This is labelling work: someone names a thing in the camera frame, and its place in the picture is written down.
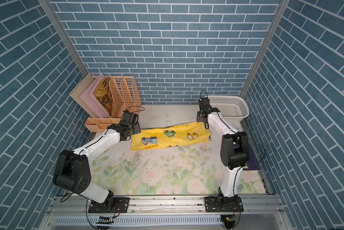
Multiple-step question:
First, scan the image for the beige board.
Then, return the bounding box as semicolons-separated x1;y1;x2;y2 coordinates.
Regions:
69;74;98;117

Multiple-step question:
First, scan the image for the aluminium corner post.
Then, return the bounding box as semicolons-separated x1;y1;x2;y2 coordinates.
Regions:
38;0;89;77
239;0;290;98

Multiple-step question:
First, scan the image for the yellow cartoon pillowcase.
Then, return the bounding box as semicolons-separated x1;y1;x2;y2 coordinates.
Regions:
130;122;211;150

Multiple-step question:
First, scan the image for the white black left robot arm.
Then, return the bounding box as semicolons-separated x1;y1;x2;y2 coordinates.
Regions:
53;110;140;213

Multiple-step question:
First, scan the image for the aluminium corner post left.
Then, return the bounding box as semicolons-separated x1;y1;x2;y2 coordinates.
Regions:
38;0;89;77

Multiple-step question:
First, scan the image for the white perforated plastic basket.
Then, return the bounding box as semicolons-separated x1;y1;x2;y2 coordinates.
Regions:
209;95;249;123

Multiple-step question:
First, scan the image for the dark blue book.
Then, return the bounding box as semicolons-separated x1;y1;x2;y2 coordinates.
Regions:
243;148;261;171

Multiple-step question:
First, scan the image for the yellow black patterned book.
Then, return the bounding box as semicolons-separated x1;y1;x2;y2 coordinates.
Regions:
92;75;114;117

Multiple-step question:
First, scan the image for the pink board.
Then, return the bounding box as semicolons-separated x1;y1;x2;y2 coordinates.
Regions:
80;73;110;118

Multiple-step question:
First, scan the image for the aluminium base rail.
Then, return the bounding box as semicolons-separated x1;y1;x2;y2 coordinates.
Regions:
40;194;291;230

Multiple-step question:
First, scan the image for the green circuit board right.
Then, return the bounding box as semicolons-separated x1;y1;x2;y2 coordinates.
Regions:
224;216;238;223

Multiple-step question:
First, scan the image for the aluminium corner post right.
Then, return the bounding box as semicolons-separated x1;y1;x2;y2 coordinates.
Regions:
239;0;290;98

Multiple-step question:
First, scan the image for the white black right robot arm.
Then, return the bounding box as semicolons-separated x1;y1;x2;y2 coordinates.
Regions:
197;97;250;212

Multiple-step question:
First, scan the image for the orange plastic file organizer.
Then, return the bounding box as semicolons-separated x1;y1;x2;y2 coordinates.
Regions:
84;76;141;132

